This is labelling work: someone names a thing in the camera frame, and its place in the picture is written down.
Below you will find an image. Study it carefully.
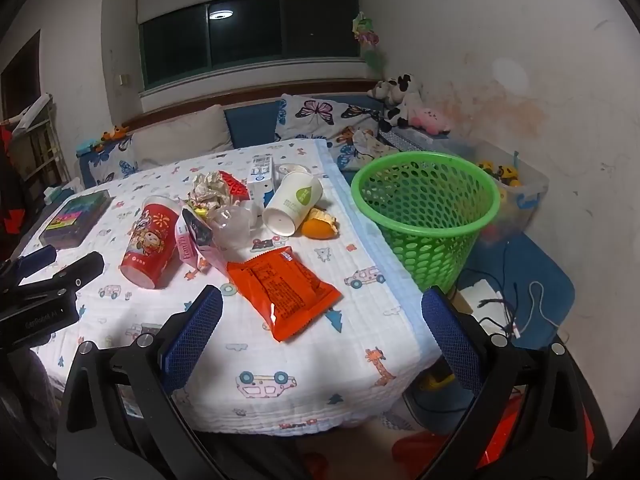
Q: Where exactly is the beige pillow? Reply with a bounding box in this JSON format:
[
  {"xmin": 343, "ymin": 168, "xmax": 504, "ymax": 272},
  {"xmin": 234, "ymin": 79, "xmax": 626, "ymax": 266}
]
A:
[{"xmin": 131, "ymin": 105, "xmax": 235, "ymax": 171}]

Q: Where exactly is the pink plush toy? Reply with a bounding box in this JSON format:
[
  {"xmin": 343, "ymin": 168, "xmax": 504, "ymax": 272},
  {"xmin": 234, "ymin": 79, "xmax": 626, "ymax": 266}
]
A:
[{"xmin": 407, "ymin": 107, "xmax": 451, "ymax": 136}]

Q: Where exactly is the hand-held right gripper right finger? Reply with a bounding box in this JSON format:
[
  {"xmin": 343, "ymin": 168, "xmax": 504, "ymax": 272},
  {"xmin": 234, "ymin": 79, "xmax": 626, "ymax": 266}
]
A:
[{"xmin": 415, "ymin": 286, "xmax": 586, "ymax": 480}]

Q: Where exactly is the red woven heart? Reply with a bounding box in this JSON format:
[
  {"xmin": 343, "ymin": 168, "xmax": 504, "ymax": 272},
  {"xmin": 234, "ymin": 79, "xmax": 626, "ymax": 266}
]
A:
[{"xmin": 220, "ymin": 171, "xmax": 249, "ymax": 201}]

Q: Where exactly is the red paper cup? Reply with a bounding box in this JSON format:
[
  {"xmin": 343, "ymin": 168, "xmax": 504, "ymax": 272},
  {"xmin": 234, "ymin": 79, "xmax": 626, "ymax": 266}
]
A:
[{"xmin": 119, "ymin": 196, "xmax": 182, "ymax": 290}]

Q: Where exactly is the green plastic mesh basket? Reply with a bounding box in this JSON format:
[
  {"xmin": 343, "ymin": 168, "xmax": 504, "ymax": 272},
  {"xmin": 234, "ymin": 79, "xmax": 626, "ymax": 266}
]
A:
[{"xmin": 350, "ymin": 151, "xmax": 501, "ymax": 293}]

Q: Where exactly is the small butterfly print pillow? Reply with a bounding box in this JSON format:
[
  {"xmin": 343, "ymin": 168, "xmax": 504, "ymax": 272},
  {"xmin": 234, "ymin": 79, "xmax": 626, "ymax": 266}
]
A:
[{"xmin": 82, "ymin": 132, "xmax": 138, "ymax": 188}]

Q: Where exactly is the black white plush cow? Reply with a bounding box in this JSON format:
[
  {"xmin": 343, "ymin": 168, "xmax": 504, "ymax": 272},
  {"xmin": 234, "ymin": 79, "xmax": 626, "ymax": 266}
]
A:
[{"xmin": 367, "ymin": 74, "xmax": 426, "ymax": 128}]

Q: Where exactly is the white paper sheet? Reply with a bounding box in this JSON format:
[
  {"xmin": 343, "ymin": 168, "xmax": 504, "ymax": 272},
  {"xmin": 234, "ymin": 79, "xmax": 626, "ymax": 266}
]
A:
[{"xmin": 456, "ymin": 280, "xmax": 507, "ymax": 322}]

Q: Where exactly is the dark box of coloured markers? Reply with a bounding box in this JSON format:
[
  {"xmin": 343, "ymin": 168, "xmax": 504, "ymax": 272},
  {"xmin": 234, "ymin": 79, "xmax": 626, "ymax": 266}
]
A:
[{"xmin": 39, "ymin": 189, "xmax": 111, "ymax": 251}]

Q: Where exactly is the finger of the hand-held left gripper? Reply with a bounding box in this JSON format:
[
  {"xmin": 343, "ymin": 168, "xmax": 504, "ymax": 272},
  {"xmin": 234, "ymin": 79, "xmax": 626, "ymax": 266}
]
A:
[
  {"xmin": 0, "ymin": 245, "xmax": 57, "ymax": 291},
  {"xmin": 15, "ymin": 251, "xmax": 105, "ymax": 306}
]

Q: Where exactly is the cartoon printed blanket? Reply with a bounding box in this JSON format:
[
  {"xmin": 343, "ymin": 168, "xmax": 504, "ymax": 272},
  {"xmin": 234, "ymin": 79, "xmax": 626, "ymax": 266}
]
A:
[{"xmin": 20, "ymin": 139, "xmax": 446, "ymax": 436}]

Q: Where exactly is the clear plastic storage box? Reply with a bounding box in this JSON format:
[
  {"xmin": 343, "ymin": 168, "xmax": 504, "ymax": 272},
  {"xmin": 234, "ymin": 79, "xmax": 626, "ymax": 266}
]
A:
[{"xmin": 450, "ymin": 137, "xmax": 549, "ymax": 241}]

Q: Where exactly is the clear bottle yellow-green label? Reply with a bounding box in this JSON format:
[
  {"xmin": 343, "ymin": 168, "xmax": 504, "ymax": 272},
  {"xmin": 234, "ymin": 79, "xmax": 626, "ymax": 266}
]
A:
[{"xmin": 200, "ymin": 202, "xmax": 262, "ymax": 251}]

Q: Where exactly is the red plastic object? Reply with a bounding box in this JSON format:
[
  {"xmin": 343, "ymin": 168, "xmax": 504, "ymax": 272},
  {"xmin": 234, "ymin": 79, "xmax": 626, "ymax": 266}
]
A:
[{"xmin": 395, "ymin": 397, "xmax": 598, "ymax": 480}]

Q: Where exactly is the white paper cup green leaf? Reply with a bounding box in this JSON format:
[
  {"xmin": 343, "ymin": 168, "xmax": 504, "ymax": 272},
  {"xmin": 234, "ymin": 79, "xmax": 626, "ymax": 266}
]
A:
[{"xmin": 262, "ymin": 171, "xmax": 323, "ymax": 237}]

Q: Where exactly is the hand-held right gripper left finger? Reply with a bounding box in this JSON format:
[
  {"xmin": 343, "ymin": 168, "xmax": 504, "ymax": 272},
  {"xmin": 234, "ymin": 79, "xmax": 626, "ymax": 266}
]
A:
[{"xmin": 56, "ymin": 285, "xmax": 224, "ymax": 480}]

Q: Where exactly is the paper ball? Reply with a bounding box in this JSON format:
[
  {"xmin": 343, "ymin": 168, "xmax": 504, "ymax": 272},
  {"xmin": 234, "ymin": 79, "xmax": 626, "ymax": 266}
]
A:
[{"xmin": 187, "ymin": 171, "xmax": 236, "ymax": 211}]

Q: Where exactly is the white blue milk carton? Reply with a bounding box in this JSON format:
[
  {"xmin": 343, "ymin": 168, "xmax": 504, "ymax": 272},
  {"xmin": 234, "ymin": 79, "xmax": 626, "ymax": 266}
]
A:
[{"xmin": 247, "ymin": 155, "xmax": 276, "ymax": 211}]

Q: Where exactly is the orange snack bag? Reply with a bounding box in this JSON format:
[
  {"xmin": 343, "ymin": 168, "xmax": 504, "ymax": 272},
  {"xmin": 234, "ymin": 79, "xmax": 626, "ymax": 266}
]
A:
[{"xmin": 226, "ymin": 246, "xmax": 344, "ymax": 343}]

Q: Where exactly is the large butterfly print pillow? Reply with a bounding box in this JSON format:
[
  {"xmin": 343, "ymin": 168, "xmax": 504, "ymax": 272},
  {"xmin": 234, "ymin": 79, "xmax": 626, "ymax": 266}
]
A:
[{"xmin": 275, "ymin": 94, "xmax": 381, "ymax": 148}]

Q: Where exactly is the crumpled butterfly print cloth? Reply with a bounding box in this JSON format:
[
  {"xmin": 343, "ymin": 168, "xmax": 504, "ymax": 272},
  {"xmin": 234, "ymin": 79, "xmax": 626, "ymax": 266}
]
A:
[{"xmin": 335, "ymin": 127, "xmax": 401, "ymax": 171}]

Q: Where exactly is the dark window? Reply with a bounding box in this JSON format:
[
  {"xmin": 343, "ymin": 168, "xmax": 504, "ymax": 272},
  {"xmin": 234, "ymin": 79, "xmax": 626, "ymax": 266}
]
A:
[{"xmin": 140, "ymin": 0, "xmax": 363, "ymax": 93}]

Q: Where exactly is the pink snack wrapper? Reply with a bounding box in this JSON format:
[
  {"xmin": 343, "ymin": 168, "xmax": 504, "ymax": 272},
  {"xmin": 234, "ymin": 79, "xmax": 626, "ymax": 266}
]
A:
[{"xmin": 174, "ymin": 207, "xmax": 228, "ymax": 278}]

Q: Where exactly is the colourful hanging toy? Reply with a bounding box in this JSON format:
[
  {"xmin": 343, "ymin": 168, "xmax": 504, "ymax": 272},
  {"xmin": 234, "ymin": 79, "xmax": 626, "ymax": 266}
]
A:
[{"xmin": 352, "ymin": 10, "xmax": 386, "ymax": 71}]

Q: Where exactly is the blue floor mat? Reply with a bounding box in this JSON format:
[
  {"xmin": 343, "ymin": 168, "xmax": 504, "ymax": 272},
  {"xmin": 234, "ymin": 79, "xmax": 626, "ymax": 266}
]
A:
[{"xmin": 400, "ymin": 230, "xmax": 576, "ymax": 436}]

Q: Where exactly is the grey patterned box lid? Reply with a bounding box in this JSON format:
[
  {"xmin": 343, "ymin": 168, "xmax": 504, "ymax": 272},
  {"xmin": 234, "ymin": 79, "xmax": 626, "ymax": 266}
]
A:
[{"xmin": 379, "ymin": 127, "xmax": 453, "ymax": 153}]

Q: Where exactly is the black cable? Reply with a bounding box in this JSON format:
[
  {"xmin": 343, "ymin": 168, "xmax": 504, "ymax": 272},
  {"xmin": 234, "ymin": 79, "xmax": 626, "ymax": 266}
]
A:
[{"xmin": 477, "ymin": 240, "xmax": 523, "ymax": 343}]

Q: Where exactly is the blue cushion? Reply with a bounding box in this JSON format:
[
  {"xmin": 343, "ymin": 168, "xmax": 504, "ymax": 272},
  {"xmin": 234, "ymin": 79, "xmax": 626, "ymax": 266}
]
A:
[{"xmin": 224, "ymin": 100, "xmax": 283, "ymax": 150}]

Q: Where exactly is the wooden shelf rack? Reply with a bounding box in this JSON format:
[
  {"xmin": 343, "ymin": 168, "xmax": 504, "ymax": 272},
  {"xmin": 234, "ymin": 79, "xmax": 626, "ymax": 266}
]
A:
[{"xmin": 0, "ymin": 92, "xmax": 58, "ymax": 201}]

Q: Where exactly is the white cable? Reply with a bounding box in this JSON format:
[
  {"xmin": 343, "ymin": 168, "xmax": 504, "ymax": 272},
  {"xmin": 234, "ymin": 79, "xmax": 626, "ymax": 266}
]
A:
[{"xmin": 515, "ymin": 280, "xmax": 553, "ymax": 338}]

